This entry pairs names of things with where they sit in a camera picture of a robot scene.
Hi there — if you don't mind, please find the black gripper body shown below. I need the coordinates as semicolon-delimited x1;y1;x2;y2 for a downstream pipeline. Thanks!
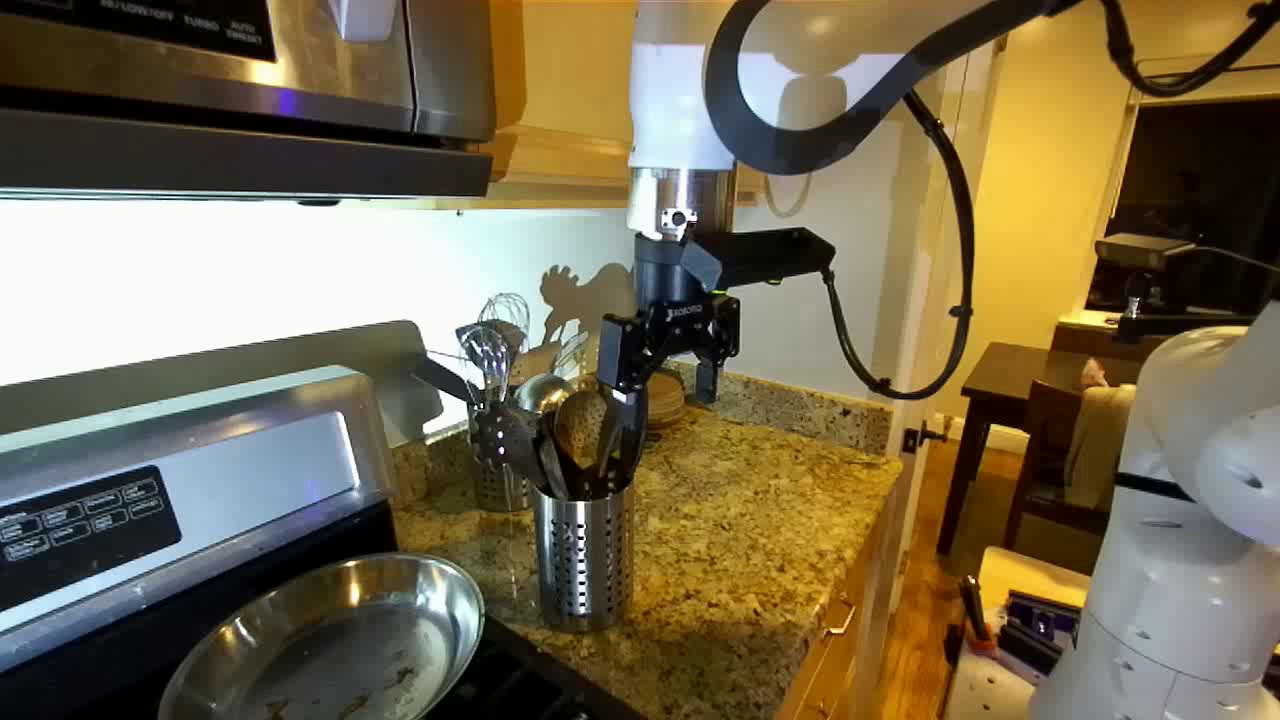
638;237;739;369

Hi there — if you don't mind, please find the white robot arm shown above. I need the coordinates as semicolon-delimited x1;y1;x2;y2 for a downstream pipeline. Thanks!
601;0;1280;720

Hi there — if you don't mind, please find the rear steel utensil holder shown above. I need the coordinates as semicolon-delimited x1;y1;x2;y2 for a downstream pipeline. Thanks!
469;408;535;511

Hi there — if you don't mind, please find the perforated steel utensil holder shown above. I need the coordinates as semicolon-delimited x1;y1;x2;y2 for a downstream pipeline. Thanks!
535;492;631;632

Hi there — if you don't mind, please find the steel ladle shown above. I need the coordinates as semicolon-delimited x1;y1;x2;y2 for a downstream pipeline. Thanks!
513;374;574;430

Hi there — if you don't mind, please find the metal whisk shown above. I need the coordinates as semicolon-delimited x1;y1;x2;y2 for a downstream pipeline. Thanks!
458;320;525;394

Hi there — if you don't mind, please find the dark wooden side table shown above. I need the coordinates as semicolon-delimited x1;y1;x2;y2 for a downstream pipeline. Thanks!
936;345;1137;556

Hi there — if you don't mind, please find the wooden base cabinet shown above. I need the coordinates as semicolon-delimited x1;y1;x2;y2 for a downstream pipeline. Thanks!
778;468;912;720

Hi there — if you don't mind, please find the steel frying pan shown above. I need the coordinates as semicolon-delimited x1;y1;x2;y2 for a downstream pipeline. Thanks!
155;552;486;720

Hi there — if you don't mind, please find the stainless steel stove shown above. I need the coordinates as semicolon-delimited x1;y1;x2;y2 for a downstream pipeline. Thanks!
0;320;640;720

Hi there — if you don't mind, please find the stainless steel microwave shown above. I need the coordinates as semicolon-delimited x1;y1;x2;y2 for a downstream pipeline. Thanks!
0;0;497;198

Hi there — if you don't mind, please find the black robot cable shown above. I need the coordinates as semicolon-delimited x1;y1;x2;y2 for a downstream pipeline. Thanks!
702;0;1280;404

